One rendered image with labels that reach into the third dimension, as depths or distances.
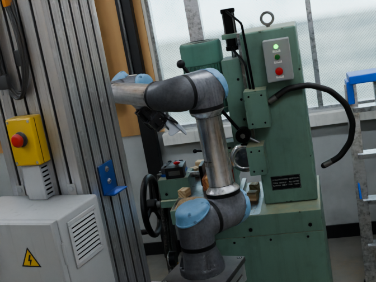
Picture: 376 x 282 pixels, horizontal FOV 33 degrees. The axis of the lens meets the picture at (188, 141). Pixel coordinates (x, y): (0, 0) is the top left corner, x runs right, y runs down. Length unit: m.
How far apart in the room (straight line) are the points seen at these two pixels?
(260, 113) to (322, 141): 1.63
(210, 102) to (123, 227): 0.48
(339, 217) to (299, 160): 1.67
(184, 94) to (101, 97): 0.27
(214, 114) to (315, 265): 0.90
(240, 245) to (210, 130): 0.74
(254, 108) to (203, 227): 0.64
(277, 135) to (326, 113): 1.42
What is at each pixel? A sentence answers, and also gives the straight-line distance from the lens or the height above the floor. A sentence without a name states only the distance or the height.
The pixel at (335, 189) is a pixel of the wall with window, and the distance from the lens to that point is 4.16.
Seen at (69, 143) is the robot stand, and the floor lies 1.38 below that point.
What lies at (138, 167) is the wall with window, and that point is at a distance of 4.24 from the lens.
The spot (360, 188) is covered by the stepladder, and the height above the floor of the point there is 0.57.
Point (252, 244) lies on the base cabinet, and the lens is 2.62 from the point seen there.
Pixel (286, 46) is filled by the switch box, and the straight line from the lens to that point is 2.44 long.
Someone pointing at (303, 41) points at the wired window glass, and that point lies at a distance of 4.02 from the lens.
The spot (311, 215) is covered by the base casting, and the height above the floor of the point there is 0.78.
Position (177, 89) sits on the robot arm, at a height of 1.43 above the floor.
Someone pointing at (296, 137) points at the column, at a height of 1.07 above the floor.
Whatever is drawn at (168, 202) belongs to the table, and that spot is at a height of 0.86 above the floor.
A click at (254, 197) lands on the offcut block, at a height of 0.82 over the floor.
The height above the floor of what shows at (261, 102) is 1.25.
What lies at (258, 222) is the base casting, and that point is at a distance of 2.58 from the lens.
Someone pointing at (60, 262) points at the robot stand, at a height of 1.13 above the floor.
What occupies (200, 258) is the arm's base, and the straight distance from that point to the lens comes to 2.05.
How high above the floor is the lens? 1.71
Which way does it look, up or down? 13 degrees down
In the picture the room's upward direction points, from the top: 10 degrees counter-clockwise
